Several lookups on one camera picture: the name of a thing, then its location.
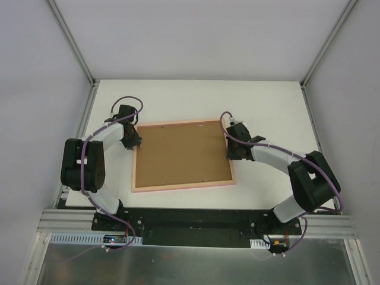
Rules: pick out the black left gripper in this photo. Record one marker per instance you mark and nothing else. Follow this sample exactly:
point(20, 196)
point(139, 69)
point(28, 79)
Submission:
point(132, 141)

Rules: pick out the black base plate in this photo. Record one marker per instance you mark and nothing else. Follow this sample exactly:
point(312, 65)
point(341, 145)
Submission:
point(196, 238)

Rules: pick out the left white cable duct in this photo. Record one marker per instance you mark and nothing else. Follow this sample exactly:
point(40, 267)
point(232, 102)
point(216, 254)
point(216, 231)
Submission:
point(94, 239)

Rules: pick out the brown cardboard backing board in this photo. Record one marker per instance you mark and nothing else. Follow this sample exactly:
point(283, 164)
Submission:
point(182, 154)

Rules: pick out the white cable duct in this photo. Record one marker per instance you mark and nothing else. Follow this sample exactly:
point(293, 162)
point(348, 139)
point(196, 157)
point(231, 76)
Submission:
point(266, 244)
point(94, 239)

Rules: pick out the aluminium corner post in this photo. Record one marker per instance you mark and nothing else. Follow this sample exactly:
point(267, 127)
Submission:
point(69, 38)
point(332, 35)

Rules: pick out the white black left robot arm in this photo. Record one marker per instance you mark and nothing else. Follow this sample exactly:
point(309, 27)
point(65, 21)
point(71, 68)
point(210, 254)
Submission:
point(83, 163)

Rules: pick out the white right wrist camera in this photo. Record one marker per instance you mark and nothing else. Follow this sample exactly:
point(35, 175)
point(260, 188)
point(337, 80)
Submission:
point(233, 121)

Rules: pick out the left aluminium corner post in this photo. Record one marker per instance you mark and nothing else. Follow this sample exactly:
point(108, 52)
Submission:
point(69, 38)

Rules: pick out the right white cable duct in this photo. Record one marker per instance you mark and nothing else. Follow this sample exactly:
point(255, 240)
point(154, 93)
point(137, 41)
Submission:
point(266, 244)

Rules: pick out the right aluminium corner post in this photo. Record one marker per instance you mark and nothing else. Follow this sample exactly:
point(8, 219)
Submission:
point(332, 35)

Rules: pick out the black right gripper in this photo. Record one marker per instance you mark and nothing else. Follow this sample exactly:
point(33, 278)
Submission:
point(234, 151)

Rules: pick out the pink wooden picture frame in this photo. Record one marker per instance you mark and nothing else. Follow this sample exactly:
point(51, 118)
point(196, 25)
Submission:
point(184, 187)

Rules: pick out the aluminium front rail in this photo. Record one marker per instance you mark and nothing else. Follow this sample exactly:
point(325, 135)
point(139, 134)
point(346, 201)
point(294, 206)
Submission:
point(145, 220)

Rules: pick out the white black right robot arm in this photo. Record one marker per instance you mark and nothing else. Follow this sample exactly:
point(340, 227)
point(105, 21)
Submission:
point(312, 180)

